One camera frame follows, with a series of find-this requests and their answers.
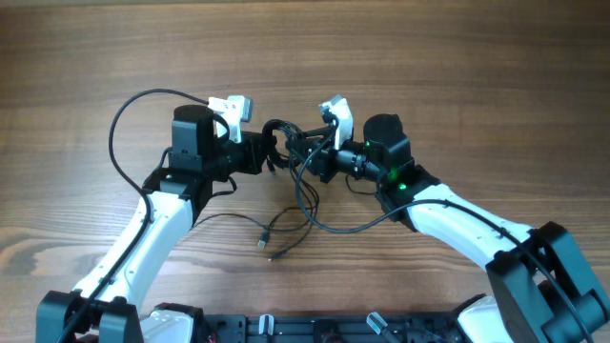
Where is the black cable bundle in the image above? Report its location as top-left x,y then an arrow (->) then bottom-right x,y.
190,118 -> 321,263

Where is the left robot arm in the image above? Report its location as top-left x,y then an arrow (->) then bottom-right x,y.
35,96 -> 271,342

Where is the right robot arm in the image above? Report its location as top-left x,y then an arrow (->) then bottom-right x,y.
287,114 -> 609,342

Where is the black left camera cable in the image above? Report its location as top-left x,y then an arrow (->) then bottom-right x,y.
56,88 -> 211,343

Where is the black camera cable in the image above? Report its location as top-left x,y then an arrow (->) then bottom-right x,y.
295,121 -> 597,343
56,88 -> 211,343

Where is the black right camera cable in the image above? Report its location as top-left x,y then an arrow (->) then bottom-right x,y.
295,121 -> 597,343

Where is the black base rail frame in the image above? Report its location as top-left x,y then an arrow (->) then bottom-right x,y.
205,312 -> 469,343

